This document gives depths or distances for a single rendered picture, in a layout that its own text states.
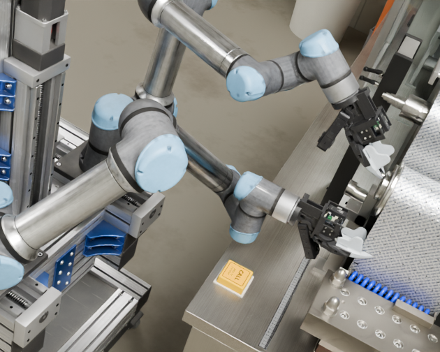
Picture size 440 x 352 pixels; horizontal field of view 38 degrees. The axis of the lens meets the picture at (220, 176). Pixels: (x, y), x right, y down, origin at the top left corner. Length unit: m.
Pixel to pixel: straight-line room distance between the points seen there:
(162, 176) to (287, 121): 2.69
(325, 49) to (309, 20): 3.52
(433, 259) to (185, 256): 1.56
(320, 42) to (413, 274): 0.59
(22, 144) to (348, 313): 0.89
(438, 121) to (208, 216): 1.70
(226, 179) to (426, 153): 0.50
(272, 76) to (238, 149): 2.21
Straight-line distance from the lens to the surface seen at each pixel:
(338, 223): 1.54
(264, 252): 1.75
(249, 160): 3.55
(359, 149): 1.46
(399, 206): 1.49
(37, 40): 1.52
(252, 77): 1.36
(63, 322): 2.34
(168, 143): 1.30
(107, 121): 1.82
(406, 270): 1.59
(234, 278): 1.62
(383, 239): 1.55
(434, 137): 1.66
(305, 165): 2.10
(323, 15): 4.88
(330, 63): 1.41
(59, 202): 1.38
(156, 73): 1.83
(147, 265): 2.83
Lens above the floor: 2.10
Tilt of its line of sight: 39 degrees down
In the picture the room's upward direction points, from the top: 19 degrees clockwise
